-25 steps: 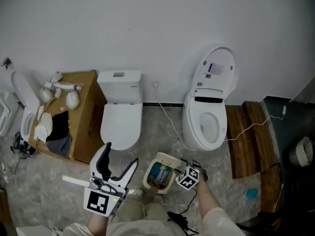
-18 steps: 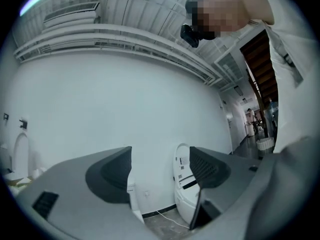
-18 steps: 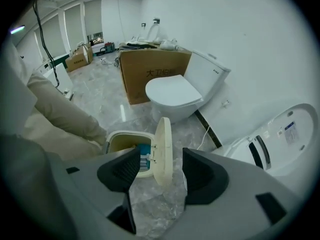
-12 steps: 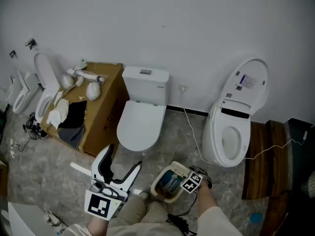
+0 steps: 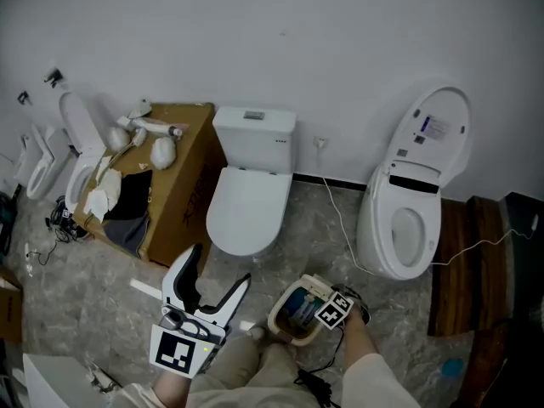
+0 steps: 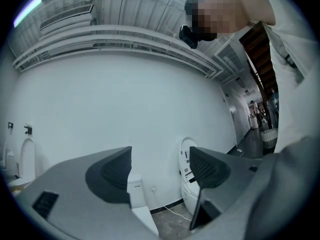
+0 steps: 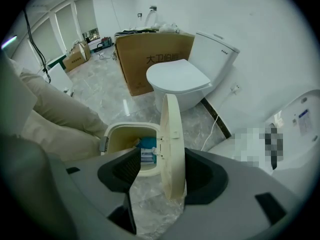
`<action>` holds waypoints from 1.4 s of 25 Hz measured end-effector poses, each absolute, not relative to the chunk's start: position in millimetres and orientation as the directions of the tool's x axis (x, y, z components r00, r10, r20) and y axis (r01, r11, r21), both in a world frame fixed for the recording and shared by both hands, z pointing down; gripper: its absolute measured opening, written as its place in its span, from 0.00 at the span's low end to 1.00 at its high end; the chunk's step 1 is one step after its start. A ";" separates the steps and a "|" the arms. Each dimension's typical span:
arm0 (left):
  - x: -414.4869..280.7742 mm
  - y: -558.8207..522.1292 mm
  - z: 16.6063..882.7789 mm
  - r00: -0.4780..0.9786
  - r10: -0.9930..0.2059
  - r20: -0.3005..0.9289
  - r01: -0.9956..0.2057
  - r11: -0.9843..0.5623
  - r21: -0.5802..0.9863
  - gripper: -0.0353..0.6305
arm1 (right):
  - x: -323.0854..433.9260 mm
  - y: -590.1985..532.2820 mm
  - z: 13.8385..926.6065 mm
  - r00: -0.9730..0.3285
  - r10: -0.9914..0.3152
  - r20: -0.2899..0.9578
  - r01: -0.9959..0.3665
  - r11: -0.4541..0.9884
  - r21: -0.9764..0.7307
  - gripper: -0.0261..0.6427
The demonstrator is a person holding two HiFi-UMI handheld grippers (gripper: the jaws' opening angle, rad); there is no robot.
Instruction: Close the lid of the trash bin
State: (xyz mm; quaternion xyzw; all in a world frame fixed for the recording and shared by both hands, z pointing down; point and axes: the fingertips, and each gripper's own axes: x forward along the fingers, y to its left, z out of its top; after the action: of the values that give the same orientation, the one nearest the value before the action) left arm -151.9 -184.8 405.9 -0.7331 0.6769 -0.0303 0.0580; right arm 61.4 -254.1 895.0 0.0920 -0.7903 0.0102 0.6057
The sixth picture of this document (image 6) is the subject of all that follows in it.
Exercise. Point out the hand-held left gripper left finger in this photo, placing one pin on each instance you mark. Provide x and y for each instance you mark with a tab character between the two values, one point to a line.
75	204

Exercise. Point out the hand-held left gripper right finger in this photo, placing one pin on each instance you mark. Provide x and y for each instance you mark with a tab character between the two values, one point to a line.
232	191

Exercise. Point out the white smart toilet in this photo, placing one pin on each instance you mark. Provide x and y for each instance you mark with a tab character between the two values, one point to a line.
186	194

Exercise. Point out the white toilet with tank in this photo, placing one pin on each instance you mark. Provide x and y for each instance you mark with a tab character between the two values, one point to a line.
136	196

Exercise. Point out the white wicker basket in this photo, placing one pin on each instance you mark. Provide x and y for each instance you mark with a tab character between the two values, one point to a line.
268	139

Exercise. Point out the white door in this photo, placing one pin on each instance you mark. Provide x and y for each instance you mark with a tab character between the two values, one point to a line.
233	124

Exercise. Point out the person's white shirt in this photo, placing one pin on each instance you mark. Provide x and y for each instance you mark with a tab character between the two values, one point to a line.
295	71

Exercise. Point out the brown wooden staircase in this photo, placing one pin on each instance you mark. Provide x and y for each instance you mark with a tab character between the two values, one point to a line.
260	59

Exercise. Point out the white ceiling ducts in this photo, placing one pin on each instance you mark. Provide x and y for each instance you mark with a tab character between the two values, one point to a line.
112	44

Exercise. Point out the person's head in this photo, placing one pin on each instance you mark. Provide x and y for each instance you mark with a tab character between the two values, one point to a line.
215	11

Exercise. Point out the white air vent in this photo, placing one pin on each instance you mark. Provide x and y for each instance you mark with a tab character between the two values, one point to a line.
66	16

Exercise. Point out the long ceiling light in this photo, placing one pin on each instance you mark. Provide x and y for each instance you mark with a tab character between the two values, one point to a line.
26	10

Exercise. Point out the white wall outlet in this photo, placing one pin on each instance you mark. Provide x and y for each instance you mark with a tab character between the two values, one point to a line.
152	189

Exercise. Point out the black wall hook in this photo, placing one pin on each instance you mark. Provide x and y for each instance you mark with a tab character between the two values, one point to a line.
28	129

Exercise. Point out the small black wall bracket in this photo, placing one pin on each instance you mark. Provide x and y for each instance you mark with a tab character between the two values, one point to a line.
10	125

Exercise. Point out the black head-worn camera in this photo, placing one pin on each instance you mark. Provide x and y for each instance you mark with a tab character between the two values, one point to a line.
188	36

